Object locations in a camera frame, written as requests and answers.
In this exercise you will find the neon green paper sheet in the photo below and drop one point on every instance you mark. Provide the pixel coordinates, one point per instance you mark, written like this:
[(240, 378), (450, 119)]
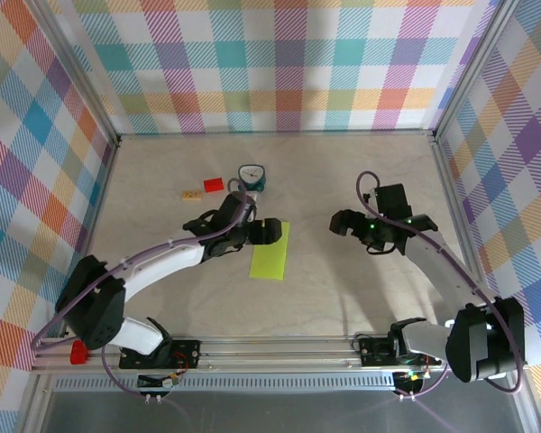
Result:
[(270, 264)]

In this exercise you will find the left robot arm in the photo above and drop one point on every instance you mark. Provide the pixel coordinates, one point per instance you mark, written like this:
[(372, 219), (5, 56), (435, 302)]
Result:
[(94, 306)]

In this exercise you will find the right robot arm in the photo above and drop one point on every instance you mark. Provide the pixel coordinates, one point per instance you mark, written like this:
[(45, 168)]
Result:
[(478, 343)]

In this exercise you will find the small wooden block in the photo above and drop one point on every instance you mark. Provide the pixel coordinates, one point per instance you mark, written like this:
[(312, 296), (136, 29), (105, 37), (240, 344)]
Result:
[(192, 195)]

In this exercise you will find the red toy block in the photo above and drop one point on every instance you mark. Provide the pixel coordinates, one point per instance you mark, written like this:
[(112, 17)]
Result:
[(213, 185)]

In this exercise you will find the teal alarm clock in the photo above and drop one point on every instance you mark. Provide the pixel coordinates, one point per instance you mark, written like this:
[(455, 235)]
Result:
[(252, 172)]

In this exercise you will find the small circuit board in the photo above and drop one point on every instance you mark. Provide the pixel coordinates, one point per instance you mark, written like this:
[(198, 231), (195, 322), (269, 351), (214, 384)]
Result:
[(412, 379), (167, 382)]

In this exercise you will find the grey metal shelf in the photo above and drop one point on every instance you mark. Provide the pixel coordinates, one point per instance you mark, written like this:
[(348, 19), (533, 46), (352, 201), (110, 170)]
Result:
[(275, 415)]

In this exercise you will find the red plastic clamp block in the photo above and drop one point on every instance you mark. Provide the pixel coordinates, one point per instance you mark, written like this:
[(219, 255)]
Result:
[(79, 354)]

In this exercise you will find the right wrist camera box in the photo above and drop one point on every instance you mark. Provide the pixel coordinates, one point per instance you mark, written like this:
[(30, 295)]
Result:
[(393, 200)]

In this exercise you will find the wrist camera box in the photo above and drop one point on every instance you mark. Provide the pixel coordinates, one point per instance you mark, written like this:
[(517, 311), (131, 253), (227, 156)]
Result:
[(234, 209), (393, 200)]

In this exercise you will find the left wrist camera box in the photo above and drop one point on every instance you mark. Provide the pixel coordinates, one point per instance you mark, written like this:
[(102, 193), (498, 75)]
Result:
[(234, 209)]

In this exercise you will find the aluminium frame rail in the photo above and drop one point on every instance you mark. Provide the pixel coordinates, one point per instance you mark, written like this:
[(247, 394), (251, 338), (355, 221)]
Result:
[(93, 225), (275, 133), (462, 225)]

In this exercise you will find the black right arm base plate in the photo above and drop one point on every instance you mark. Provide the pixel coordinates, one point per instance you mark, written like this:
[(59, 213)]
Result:
[(374, 352)]

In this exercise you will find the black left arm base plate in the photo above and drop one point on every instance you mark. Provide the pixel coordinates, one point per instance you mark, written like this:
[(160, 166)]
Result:
[(187, 354)]

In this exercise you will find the aluminium mounting rail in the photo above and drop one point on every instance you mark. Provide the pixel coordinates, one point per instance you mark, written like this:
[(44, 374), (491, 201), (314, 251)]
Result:
[(275, 354)]

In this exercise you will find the aluminium frame post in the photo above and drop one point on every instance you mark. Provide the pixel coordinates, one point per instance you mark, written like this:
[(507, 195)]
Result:
[(474, 67), (80, 67)]

